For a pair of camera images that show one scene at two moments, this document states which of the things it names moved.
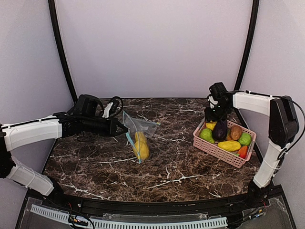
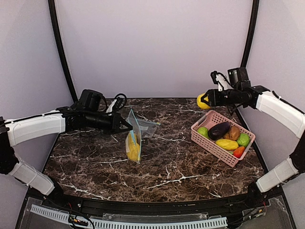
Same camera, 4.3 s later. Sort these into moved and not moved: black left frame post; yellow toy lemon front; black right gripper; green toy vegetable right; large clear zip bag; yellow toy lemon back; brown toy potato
Moved: black right gripper; yellow toy lemon front; yellow toy lemon back; large clear zip bag
Not moved: brown toy potato; black left frame post; green toy vegetable right
